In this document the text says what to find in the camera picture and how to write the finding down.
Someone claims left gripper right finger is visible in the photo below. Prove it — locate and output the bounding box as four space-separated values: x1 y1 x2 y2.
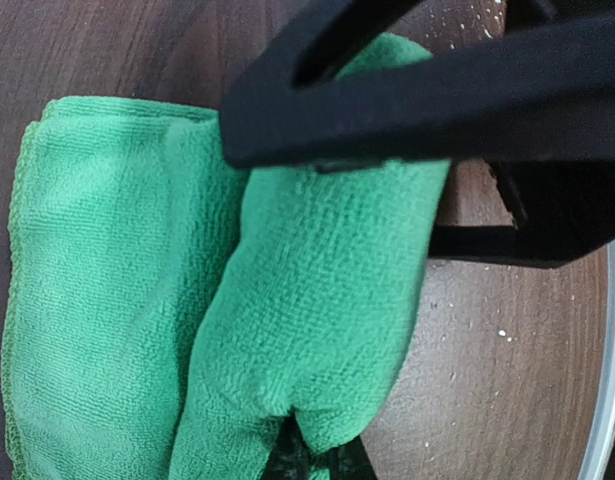
329 436 377 480

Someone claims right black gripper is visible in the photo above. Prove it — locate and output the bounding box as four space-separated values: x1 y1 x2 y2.
429 1 615 269

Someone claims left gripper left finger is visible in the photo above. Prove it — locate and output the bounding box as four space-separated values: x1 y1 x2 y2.
261 417 311 480

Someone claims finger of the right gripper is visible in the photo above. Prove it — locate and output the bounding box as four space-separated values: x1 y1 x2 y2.
219 1 615 168

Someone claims green microfiber towel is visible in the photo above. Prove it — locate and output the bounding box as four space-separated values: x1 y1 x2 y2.
1 32 451 480

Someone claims aluminium front rail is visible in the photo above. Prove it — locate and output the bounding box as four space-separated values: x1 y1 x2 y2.
578 240 615 480

